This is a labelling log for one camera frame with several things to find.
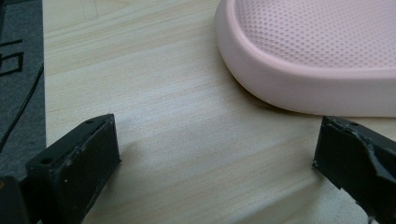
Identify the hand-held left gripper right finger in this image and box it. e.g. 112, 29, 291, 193
312, 115, 396, 224

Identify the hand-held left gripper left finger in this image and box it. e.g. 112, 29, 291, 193
24, 113, 122, 224

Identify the grey floor mat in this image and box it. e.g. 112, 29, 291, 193
0, 0, 48, 181

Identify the pink dotted silicone tray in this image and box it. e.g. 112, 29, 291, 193
214, 0, 396, 119

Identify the black cable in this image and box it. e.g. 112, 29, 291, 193
0, 62, 45, 153

